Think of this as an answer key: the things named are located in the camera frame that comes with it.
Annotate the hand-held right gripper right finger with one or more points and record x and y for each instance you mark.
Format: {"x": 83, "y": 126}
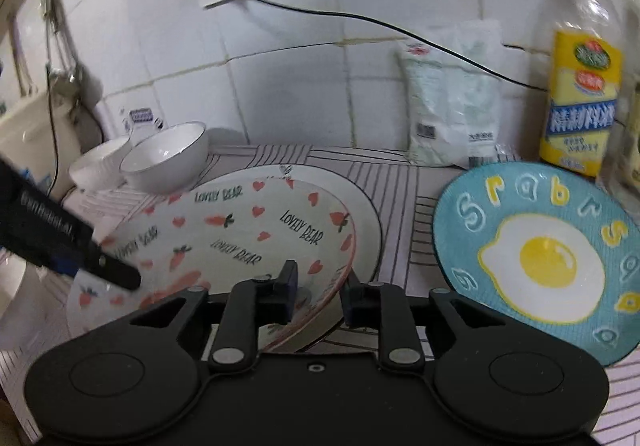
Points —
{"x": 351, "y": 306}

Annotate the yellow label clear bottle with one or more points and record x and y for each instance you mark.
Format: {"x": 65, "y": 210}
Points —
{"x": 580, "y": 91}

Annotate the ribbed white bowl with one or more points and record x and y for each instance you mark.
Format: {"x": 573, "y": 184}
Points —
{"x": 97, "y": 166}

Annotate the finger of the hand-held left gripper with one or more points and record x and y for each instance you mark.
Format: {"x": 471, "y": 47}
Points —
{"x": 107, "y": 272}

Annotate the purple and white wall sticker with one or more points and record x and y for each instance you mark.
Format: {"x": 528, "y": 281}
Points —
{"x": 141, "y": 116}

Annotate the white seasoning bag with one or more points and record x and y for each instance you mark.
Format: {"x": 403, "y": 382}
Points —
{"x": 482, "y": 76}
{"x": 435, "y": 106}

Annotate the black line pattern white mat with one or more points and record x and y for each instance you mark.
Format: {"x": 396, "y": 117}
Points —
{"x": 400, "y": 186}

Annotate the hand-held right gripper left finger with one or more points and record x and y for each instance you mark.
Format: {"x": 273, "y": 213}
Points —
{"x": 289, "y": 288}

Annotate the white rice cooker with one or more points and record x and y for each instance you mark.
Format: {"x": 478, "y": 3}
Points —
{"x": 30, "y": 136}

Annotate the blue fried egg plate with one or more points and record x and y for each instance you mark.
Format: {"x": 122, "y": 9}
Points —
{"x": 540, "y": 256}

